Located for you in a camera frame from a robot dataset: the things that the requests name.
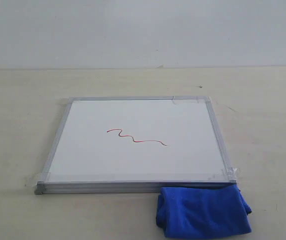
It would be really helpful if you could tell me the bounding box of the blue microfibre cloth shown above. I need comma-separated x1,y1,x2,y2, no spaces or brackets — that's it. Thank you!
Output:
156,184,252,240

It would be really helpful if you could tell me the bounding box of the white aluminium-framed whiteboard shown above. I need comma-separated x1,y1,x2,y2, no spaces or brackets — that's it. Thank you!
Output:
34,96,236,195

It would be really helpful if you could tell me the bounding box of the clear tape rear left corner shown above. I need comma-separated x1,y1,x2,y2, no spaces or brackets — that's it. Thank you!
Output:
57,97,74,106

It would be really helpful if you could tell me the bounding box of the clear tape front right corner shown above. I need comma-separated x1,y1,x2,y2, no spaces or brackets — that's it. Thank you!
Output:
221,167,240,183

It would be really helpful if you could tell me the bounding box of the clear tape front left corner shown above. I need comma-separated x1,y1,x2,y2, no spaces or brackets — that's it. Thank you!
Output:
24,172,51,188

